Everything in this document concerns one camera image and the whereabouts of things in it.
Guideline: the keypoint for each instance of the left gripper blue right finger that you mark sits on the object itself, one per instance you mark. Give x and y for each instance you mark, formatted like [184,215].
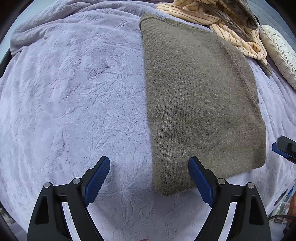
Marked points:
[204,179]

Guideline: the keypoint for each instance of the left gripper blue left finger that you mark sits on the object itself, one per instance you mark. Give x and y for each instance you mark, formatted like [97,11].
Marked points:
[93,180]

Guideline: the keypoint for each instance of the brown knit sweater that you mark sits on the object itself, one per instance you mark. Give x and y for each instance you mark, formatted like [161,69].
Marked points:
[201,101]

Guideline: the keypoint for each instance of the person's right hand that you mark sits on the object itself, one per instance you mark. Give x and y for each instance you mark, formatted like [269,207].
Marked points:
[292,208]

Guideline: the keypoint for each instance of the white round pleated cushion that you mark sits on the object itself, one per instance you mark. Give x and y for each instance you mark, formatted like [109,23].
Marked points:
[280,51]

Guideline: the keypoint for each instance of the lavender embossed bed blanket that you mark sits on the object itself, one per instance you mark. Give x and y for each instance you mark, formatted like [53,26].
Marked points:
[74,91]

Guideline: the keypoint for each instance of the cream striped fleece garment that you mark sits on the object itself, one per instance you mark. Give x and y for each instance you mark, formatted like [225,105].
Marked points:
[233,21]

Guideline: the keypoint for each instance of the grey padded headboard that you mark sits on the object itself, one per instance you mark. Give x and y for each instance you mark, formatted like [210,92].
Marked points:
[267,15]

